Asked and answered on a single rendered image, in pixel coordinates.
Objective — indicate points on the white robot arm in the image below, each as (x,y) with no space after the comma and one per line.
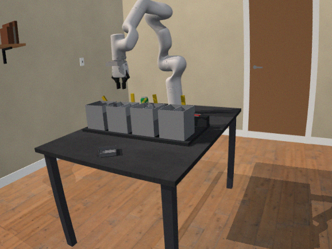
(120,45)

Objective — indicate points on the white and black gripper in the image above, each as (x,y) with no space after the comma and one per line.
(121,71)

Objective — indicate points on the green drink can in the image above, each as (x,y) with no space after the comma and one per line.
(144,99)

